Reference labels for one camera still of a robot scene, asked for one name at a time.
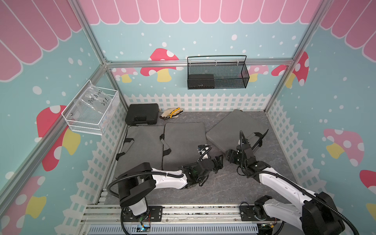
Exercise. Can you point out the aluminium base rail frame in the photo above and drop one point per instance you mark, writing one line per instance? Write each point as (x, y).
(200, 205)

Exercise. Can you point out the white wire basket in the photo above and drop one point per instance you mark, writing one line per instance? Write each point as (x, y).
(110, 113)

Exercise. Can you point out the black wire mesh basket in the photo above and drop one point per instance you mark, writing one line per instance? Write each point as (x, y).
(230, 71)

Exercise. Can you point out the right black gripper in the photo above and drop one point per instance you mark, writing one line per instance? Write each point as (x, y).
(230, 155)

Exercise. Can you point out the black plastic tool case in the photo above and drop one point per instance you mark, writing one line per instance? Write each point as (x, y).
(142, 114)

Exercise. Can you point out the yellow black pliers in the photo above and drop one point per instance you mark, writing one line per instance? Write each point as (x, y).
(175, 112)

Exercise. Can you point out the grey laptop bag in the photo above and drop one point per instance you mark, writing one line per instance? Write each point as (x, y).
(180, 144)
(142, 145)
(226, 134)

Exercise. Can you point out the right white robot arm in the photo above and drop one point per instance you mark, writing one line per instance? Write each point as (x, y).
(313, 213)

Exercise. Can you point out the clear plastic bag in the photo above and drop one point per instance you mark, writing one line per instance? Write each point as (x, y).
(89, 110)

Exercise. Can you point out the black box in basket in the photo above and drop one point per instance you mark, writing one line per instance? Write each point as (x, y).
(201, 81)

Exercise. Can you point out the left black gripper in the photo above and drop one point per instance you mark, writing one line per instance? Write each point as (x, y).
(220, 163)

